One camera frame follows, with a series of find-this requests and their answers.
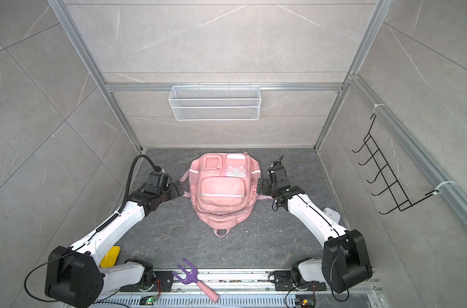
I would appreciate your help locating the purple toy garden fork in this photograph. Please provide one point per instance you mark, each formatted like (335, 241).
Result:
(191, 276)

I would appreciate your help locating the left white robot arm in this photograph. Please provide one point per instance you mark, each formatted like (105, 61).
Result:
(74, 274)

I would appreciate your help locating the small green circuit board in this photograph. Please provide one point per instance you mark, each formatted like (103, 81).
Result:
(149, 300)

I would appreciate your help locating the white power strip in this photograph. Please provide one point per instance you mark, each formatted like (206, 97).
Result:
(332, 214)

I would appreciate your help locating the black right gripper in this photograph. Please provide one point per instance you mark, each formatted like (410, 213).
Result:
(267, 183)

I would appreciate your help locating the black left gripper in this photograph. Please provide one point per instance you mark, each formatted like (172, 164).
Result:
(175, 193)

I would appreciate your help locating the black wire hook rack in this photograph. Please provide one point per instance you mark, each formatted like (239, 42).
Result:
(386, 173)

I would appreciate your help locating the white wire mesh basket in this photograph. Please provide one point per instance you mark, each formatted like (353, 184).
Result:
(215, 103)

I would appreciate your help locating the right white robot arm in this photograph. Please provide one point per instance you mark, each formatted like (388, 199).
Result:
(345, 262)

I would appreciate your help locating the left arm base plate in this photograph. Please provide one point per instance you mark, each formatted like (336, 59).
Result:
(161, 280)

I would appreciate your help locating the yellow toy shovel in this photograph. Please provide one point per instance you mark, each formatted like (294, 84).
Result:
(110, 257)

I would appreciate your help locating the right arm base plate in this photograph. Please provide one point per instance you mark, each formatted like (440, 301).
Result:
(286, 280)

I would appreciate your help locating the pink school backpack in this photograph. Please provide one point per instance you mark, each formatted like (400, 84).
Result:
(222, 188)

